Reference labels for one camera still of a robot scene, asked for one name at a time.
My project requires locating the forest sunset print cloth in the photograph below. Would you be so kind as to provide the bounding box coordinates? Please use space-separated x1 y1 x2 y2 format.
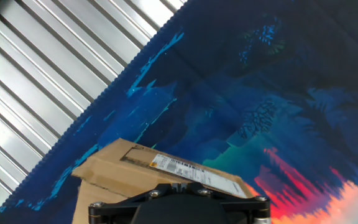
0 0 358 224

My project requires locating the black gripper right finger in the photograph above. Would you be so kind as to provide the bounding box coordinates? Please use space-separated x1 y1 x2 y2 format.
178 182 272 224

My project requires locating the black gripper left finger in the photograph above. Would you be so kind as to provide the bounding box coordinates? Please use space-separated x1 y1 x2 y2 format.
88 182 180 224

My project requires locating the brown cardboard box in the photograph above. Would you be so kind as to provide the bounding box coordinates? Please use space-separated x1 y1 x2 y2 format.
71 138 256 224

